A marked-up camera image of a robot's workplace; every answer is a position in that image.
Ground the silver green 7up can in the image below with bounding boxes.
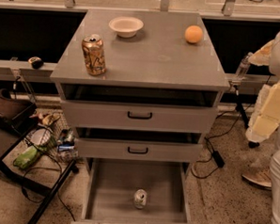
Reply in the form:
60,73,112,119
133,189,147,209

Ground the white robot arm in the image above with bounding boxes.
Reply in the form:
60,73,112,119
245,31,280,143

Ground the grey top drawer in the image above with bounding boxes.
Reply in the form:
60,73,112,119
61,101,218,134

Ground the grey drawer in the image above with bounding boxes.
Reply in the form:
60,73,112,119
71,159,194,224
75,138,202,163
61,101,218,134

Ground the grey drawer cabinet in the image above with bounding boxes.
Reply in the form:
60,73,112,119
45,5,235,167

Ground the grey middle drawer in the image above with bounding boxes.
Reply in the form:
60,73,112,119
75,138,202,163

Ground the gold patterned soda can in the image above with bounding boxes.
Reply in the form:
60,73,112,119
82,34,106,76

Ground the grey bottom drawer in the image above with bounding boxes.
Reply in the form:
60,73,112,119
71,159,194,224

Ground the white paper bowl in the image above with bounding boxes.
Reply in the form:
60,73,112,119
109,17,144,38

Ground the orange fruit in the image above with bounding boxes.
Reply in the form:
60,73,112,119
184,25,203,43

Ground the clear plastic water bottle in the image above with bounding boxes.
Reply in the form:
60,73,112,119
232,52,252,85

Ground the small black round device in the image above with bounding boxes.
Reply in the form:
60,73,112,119
28,56,44,70

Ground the black tripod stand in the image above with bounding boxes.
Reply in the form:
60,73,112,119
234,85,259,148

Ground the dark side table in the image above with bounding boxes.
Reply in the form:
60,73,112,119
0,88,79,224

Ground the person's tan shoe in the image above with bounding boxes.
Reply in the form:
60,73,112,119
241,168,272,190

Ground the black power adapter with cable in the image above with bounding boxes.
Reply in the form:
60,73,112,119
191,110,241,180

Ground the wire basket with snacks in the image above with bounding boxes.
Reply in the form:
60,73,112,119
25,111,79,163

